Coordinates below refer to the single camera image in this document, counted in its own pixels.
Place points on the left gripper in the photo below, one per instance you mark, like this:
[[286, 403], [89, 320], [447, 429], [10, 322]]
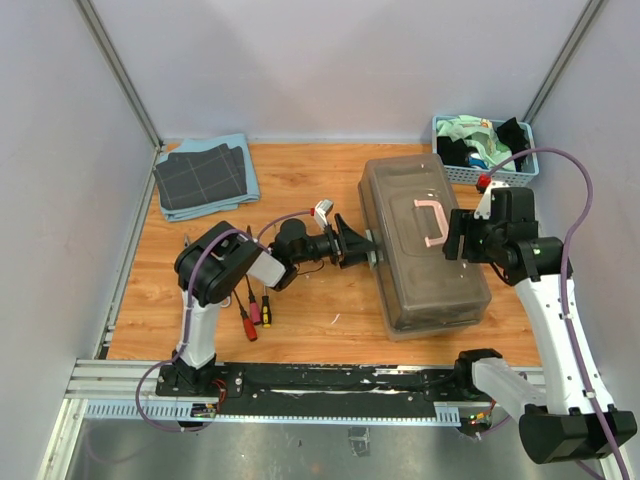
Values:
[[355, 245]]

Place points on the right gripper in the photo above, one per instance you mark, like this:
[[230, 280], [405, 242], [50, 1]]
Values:
[[461, 223]]

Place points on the grey plastic tool box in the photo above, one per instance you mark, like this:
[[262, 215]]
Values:
[[406, 204]]

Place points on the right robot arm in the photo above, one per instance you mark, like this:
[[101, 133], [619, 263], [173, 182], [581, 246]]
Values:
[[555, 320]]

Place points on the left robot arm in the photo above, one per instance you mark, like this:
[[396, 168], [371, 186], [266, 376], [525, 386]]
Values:
[[210, 268]]

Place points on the black cloth in basket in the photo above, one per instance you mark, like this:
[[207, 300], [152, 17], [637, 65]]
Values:
[[513, 134]]

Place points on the green cloth in basket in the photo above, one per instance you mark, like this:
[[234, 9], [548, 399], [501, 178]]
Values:
[[459, 137]]

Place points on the long yellow black screwdriver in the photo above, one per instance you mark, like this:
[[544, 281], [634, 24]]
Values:
[[266, 313]]

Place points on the dark grey checked cloth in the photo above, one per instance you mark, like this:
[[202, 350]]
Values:
[[194, 179]]

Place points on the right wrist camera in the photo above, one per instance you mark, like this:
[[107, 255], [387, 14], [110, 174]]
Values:
[[486, 186]]

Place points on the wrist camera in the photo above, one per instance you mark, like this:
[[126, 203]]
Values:
[[322, 210], [486, 186]]

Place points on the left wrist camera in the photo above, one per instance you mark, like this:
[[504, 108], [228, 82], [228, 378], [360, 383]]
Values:
[[322, 210]]

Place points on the pink handled screwdriver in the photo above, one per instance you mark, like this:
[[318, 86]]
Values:
[[254, 310]]

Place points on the red handled screwdriver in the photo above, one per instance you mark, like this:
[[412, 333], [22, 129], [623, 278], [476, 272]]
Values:
[[248, 325]]

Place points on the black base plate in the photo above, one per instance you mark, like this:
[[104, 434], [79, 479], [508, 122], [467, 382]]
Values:
[[318, 392]]

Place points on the aluminium frame rail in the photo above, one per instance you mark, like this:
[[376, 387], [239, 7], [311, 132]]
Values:
[[109, 389]]

